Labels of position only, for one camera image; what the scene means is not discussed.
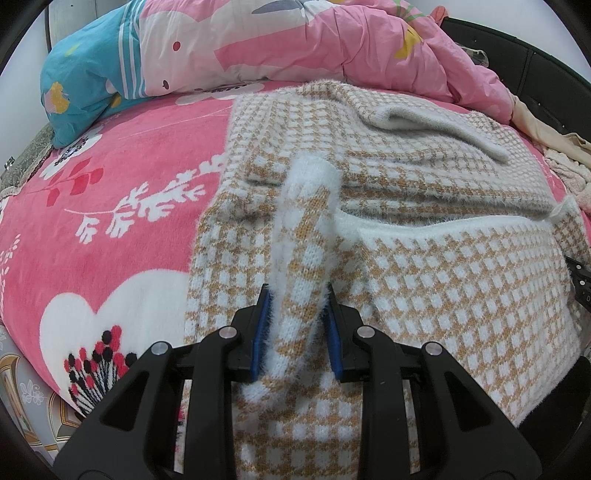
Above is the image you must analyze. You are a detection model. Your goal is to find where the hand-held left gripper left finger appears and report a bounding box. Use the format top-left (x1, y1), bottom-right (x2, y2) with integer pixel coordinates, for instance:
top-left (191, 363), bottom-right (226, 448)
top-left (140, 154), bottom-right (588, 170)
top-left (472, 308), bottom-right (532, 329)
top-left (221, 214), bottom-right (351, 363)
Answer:
top-left (53, 284), bottom-right (273, 480)

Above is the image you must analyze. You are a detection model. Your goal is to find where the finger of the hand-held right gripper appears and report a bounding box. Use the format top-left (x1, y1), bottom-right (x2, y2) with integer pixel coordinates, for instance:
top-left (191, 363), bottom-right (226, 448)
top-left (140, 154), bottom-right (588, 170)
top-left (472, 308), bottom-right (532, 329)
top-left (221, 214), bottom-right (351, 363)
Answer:
top-left (567, 257), bottom-right (591, 315)

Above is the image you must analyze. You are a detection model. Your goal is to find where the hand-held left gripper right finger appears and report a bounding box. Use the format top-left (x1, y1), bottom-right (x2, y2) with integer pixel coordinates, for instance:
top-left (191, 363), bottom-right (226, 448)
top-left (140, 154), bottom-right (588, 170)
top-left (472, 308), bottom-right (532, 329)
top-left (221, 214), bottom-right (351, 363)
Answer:
top-left (323, 284), bottom-right (541, 480)

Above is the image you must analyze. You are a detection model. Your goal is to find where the beige white houndstooth knit coat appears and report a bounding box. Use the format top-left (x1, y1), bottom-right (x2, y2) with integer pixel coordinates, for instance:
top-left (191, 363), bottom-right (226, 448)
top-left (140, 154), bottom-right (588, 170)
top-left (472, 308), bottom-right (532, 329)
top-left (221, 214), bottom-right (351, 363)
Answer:
top-left (184, 79), bottom-right (583, 480)

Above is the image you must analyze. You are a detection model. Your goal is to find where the cream fluffy garment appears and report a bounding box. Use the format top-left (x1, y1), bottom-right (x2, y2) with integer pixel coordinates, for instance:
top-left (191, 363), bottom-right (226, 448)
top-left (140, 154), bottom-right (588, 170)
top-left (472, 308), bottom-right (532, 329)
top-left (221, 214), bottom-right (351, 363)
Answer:
top-left (545, 148), bottom-right (591, 213)

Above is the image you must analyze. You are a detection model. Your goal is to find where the beige cloth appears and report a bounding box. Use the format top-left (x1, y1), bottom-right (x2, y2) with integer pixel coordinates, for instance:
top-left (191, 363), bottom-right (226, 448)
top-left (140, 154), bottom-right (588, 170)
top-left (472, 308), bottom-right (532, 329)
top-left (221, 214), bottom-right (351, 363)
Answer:
top-left (510, 95), bottom-right (591, 155)

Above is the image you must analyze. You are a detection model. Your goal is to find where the pink floral blanket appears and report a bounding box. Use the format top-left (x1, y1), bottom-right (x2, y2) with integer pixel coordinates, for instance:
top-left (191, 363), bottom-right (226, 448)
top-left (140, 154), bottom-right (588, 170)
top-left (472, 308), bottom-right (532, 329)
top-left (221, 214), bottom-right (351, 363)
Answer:
top-left (0, 80), bottom-right (568, 418)

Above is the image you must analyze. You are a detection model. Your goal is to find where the black padded headboard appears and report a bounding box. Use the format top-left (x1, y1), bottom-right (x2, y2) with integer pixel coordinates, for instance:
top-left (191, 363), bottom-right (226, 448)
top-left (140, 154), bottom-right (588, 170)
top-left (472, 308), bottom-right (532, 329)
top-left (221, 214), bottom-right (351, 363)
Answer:
top-left (438, 16), bottom-right (591, 148)

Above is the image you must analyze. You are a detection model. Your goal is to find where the grey patterned bed sheet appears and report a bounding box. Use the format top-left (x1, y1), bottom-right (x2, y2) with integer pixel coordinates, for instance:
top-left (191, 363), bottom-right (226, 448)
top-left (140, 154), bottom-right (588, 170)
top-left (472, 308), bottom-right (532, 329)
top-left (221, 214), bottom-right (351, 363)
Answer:
top-left (0, 122), bottom-right (88, 457)

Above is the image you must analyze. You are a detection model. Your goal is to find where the clear plastic bag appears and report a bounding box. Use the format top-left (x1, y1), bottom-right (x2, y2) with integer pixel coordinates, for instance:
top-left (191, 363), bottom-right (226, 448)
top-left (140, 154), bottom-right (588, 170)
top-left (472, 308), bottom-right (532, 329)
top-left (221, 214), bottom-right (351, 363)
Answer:
top-left (457, 44), bottom-right (490, 65)

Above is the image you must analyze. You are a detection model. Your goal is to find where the pink blue cartoon quilt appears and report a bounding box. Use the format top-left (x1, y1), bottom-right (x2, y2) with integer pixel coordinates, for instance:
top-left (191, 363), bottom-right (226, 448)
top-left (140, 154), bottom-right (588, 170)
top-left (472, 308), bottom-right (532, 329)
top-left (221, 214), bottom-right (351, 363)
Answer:
top-left (39, 0), bottom-right (515, 148)

